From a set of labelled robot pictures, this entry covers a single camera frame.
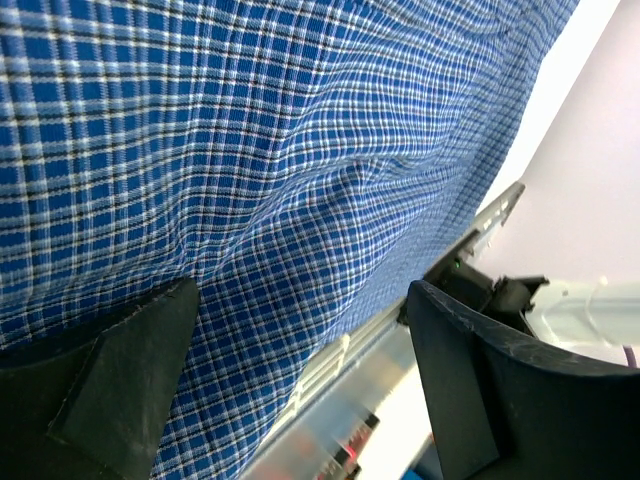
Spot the blue plaid long sleeve shirt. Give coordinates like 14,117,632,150
1,1,576,479

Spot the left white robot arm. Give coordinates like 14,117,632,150
1,253,639,479

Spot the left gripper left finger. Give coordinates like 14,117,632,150
1,278,199,479

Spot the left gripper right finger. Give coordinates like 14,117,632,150
407,281,639,479

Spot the aluminium rail frame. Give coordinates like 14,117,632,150
239,182,526,480

